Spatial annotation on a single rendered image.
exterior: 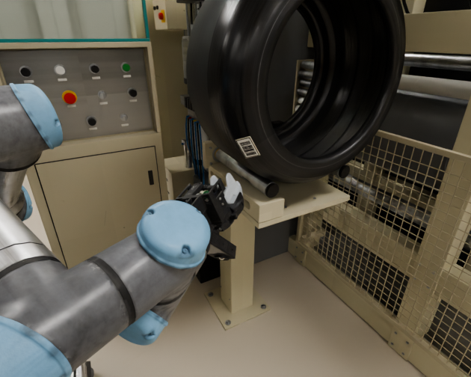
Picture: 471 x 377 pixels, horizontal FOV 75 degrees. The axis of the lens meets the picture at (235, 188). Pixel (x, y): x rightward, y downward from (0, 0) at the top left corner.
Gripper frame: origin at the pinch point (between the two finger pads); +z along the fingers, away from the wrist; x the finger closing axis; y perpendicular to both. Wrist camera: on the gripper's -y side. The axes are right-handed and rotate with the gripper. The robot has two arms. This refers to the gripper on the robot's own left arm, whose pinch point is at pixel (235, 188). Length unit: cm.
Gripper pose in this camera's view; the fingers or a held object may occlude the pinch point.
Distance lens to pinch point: 64.7
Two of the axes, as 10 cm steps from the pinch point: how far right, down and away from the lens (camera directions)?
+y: -3.6, -8.4, -4.1
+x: -8.6, 1.3, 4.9
